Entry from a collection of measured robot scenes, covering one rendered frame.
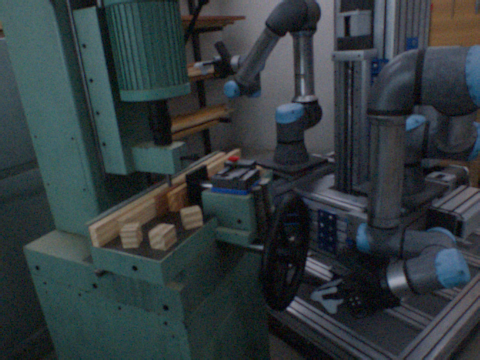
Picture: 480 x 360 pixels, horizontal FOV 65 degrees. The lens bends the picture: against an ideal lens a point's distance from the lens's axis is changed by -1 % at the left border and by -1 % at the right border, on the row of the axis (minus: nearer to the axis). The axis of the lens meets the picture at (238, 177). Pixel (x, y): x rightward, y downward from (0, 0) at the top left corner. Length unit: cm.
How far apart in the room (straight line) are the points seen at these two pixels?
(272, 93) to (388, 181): 380
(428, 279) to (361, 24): 88
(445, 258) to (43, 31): 105
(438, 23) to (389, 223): 314
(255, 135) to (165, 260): 415
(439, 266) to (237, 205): 45
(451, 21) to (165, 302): 349
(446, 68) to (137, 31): 65
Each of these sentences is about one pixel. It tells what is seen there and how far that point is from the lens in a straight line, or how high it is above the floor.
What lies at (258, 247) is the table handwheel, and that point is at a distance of 98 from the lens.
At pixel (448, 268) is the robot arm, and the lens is 88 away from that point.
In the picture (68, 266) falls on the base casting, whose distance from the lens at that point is 115.
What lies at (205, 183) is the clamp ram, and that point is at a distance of 103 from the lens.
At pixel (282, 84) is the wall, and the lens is 456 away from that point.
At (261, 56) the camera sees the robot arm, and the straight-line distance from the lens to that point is 160.
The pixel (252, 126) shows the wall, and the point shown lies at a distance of 489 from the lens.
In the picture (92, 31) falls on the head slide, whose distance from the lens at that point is 103.
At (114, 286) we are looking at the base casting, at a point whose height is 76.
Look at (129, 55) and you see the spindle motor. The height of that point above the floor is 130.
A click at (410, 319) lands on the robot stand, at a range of 173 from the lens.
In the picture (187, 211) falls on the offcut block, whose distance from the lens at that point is 91.
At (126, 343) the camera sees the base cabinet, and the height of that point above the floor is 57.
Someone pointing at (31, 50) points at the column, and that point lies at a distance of 115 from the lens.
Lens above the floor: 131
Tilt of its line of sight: 19 degrees down
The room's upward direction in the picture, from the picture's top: 5 degrees counter-clockwise
